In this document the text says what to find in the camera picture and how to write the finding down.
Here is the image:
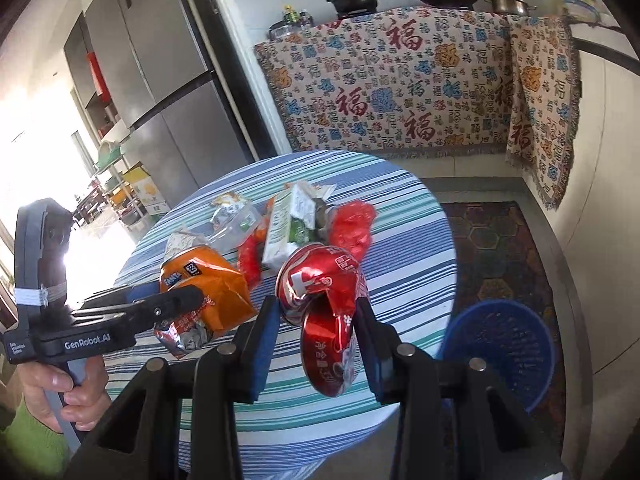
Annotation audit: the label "crushed red soda can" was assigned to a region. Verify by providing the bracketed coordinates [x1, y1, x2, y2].
[276, 242, 369, 398]

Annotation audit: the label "clear white plastic wrapper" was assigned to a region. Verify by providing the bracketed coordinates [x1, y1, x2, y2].
[209, 192, 262, 254]

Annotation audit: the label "green sleeve forearm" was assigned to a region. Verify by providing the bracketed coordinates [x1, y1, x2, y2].
[1, 401, 70, 479]

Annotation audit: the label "red plastic bag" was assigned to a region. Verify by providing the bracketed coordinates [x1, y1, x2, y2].
[329, 200, 376, 262]

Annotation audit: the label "yellow cardboard box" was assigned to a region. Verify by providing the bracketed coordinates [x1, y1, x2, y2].
[124, 164, 170, 216]

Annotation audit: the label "blue plastic waste basket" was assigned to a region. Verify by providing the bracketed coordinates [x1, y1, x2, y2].
[438, 299, 555, 412]

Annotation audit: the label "blue striped tablecloth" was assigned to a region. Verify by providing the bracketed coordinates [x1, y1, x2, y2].
[117, 151, 457, 479]

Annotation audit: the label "condiment bottles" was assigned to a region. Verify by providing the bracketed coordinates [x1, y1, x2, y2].
[268, 6, 314, 40]

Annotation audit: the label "storage rack with bowls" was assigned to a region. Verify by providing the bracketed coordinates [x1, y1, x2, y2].
[73, 140, 146, 226]

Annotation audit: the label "orange snack bag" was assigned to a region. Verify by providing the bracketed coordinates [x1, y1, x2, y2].
[154, 245, 257, 359]

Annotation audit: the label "steel pot with lid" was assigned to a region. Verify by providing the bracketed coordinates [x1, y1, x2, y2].
[484, 0, 537, 16]

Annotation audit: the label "red snack packet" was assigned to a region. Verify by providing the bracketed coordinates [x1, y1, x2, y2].
[238, 234, 262, 290]

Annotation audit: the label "silver multi-door refrigerator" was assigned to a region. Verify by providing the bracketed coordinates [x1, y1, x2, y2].
[85, 0, 253, 206]

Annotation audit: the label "hexagon patterned floor rug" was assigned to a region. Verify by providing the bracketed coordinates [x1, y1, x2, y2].
[442, 200, 566, 450]

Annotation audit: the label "white lower cabinets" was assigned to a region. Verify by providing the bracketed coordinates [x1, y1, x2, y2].
[548, 24, 639, 479]

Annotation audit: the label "person's left hand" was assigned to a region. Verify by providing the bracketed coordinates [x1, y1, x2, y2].
[16, 356, 111, 434]

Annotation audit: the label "green white milk carton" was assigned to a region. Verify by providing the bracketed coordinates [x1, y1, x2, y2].
[262, 181, 335, 272]

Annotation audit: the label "patterned fu character blanket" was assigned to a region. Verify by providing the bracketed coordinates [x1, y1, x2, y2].
[255, 6, 580, 209]

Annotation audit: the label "black pot orange lid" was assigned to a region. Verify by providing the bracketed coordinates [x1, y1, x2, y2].
[328, 0, 378, 18]

